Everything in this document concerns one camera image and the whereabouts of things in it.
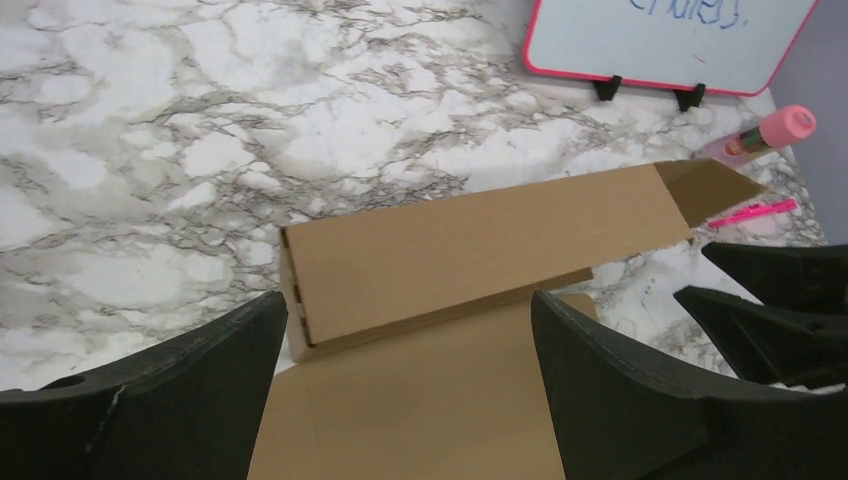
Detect brown cardboard box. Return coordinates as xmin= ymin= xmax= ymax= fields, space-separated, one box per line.
xmin=249 ymin=160 xmax=763 ymax=479

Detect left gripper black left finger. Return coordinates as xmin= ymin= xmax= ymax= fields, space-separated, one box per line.
xmin=1 ymin=291 xmax=287 ymax=479

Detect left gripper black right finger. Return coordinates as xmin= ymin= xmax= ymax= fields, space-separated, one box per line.
xmin=531 ymin=291 xmax=847 ymax=479

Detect pink marker pen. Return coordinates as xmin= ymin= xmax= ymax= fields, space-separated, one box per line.
xmin=707 ymin=199 xmax=799 ymax=229

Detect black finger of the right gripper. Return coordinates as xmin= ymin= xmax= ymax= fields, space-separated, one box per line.
xmin=702 ymin=242 xmax=847 ymax=315
xmin=674 ymin=286 xmax=847 ymax=390

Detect pink capped small bottle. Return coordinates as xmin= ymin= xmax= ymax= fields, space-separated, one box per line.
xmin=691 ymin=105 xmax=817 ymax=169

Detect pink framed whiteboard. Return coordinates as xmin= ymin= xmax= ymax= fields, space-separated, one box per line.
xmin=523 ymin=0 xmax=818 ymax=112

